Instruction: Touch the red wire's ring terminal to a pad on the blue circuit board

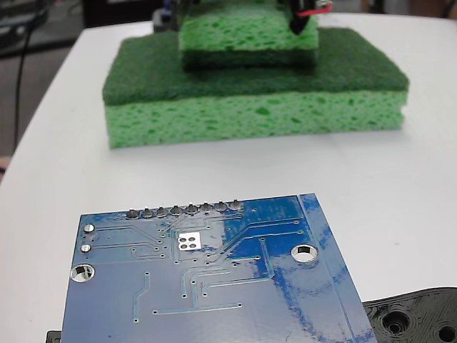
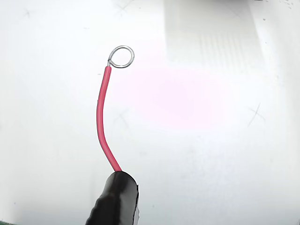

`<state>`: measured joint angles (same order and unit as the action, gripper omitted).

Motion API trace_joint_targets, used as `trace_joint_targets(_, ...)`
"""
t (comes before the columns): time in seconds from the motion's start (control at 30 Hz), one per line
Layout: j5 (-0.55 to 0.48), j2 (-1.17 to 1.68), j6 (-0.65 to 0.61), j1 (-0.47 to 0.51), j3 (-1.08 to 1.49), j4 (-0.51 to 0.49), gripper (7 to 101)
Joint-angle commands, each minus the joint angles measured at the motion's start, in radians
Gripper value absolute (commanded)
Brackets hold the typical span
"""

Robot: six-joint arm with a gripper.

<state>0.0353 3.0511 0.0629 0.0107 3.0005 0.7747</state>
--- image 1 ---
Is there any blue circuit board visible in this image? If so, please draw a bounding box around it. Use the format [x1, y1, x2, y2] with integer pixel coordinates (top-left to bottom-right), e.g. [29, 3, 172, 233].
[59, 192, 380, 343]

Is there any dark equipment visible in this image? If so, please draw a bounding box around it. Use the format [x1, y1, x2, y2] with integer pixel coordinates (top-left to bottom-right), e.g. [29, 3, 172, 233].
[0, 0, 50, 56]

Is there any small green sponge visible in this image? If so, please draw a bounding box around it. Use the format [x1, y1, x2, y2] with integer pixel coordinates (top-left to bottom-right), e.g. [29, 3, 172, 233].
[178, 0, 320, 72]

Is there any black printed bracket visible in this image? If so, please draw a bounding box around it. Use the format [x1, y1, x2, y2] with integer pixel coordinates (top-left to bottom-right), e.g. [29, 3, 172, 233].
[45, 286, 457, 343]

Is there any red wire with loop end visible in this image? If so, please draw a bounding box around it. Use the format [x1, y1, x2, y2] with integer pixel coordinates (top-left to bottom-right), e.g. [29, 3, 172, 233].
[295, 0, 333, 19]

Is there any large green sponge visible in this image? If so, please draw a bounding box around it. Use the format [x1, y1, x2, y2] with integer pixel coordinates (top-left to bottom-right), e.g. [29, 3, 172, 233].
[101, 26, 411, 151]

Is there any thin black cable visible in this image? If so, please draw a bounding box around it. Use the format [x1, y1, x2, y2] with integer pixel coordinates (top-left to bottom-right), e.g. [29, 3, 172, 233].
[13, 19, 36, 153]

